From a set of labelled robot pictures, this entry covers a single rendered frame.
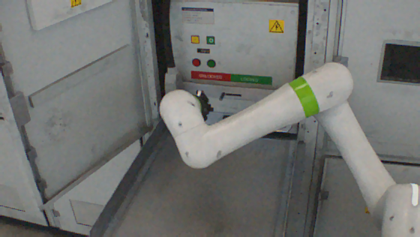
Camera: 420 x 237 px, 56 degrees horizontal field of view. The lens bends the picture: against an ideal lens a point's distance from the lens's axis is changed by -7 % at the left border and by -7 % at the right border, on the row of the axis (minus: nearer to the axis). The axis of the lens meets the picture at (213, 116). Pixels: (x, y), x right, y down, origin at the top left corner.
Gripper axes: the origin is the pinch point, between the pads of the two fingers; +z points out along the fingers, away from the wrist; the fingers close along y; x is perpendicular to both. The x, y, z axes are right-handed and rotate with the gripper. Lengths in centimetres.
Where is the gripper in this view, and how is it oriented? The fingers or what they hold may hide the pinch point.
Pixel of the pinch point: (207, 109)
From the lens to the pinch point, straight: 155.8
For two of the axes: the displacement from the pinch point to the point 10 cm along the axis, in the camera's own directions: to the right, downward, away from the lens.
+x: 9.7, 0.9, -2.2
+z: 2.2, -0.2, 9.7
